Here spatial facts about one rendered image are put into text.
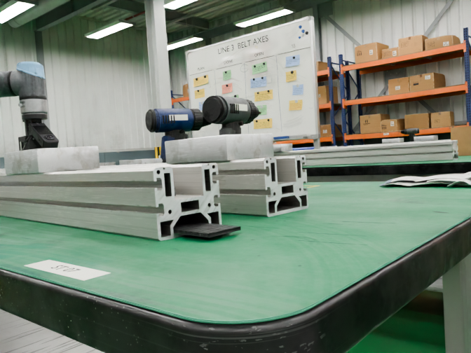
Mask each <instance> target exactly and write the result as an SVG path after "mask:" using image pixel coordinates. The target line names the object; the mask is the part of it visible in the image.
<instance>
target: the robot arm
mask: <svg viewBox="0 0 471 353"><path fill-rule="evenodd" d="M45 79H46V78H45V75H44V69H43V65H42V64H40V63H38V62H19V63H17V68H16V70H15V71H0V97H17V96H19V99H20V103H19V104H18V106H20V112H21V114H23V115H22V121H23V122H25V135H26V136H23V137H18V142H19V151H25V150H30V149H36V148H58V144H59V139H58V138H57V137H56V136H55V135H54V134H53V133H52V132H51V131H50V129H49V128H48V127H47V126H46V125H45V123H42V120H46V119H48V115H47V113H48V103H47V98H46V81H45ZM20 142H21V147H22V150H20Z"/></svg>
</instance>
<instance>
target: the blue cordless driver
mask: <svg viewBox="0 0 471 353"><path fill-rule="evenodd" d="M145 123H146V128H147V130H148V131H150V132H155V133H159V132H165V136H163V137H162V139H161V157H160V158H161V160H163V161H162V162H166V157H165V141H174V140H180V139H188V134H185V132H190V131H199V130H200V129H201V128H202V127H205V126H208V125H211V123H209V122H207V121H206V120H205V119H204V117H203V112H201V111H200V110H199V109H149V110H148V111H147V113H146V117H145Z"/></svg>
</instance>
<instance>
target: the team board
mask: <svg viewBox="0 0 471 353"><path fill-rule="evenodd" d="M186 67H187V76H188V87H189V106H190V109H199V110H200V111H201V112H202V107H203V103H204V101H205V100H206V99H207V98H208V97H210V96H215V95H219V96H226V97H238V98H243V99H249V100H250V101H252V102H253V103H254V105H255V106H256V107H257V108H258V109H259V111H260V112H261V114H259V115H258V116H257V117H256V118H255V119H254V120H253V121H252V122H251V123H248V124H244V125H243V126H240V127H241V134H270V133H271V134H272V135H273V142H274V141H291V140H300V139H313V145H314V147H315V148H314V149H320V137H321V134H320V113H319V100H318V77H317V65H316V51H315V28H314V17H312V16H307V17H304V18H301V19H298V20H295V21H291V22H287V23H285V24H281V25H277V26H274V27H270V28H267V29H262V30H260V31H257V32H252V33H250V34H246V35H243V36H239V37H235V38H233V39H229V40H225V41H221V42H218V43H214V44H211V45H208V46H204V47H201V48H197V49H194V50H188V51H186ZM220 129H221V124H214V123H212V124H211V125H208V126H205V127H202V128H201V129H200V130H199V131H191V134H192V138H199V137H211V136H218V135H219V130H220Z"/></svg>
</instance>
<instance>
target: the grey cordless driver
mask: <svg viewBox="0 0 471 353"><path fill-rule="evenodd" d="M202 112H203V117H204V119H205V120H206V121H207V122H209V123H214V124H221V129H220V130H219V135H225V134H241V127H240V126H243V125H244V124H248V123H251V122H252V121H253V120H254V119H255V118H256V117H257V116H258V115H259V114H261V112H260V111H259V109H258V108H257V107H256V106H255V105H254V103H253V102H252V101H250V100H249V99H243V98H238V97H226V96H219V95H215V96H210V97H208V98H207V99H206V100H205V101H204V103H203V107H202Z"/></svg>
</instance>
